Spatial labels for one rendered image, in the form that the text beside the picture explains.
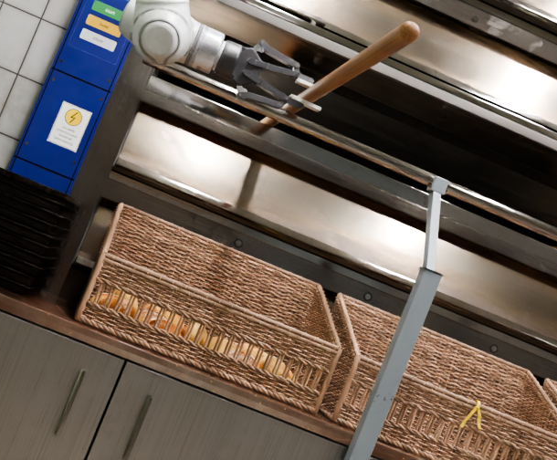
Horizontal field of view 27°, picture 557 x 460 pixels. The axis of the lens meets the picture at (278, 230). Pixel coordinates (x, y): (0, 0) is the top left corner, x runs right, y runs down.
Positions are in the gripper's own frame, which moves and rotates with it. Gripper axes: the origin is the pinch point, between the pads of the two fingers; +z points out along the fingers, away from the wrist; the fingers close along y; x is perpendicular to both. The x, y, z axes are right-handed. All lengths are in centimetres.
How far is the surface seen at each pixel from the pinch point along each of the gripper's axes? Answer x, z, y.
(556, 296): -55, 88, 12
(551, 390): -43, 91, 36
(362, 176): -53, 27, 4
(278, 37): -44.4, -7.2, -18.2
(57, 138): -50, -47, 26
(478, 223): -53, 60, 3
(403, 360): 7, 38, 44
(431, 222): -7.1, 36.4, 13.4
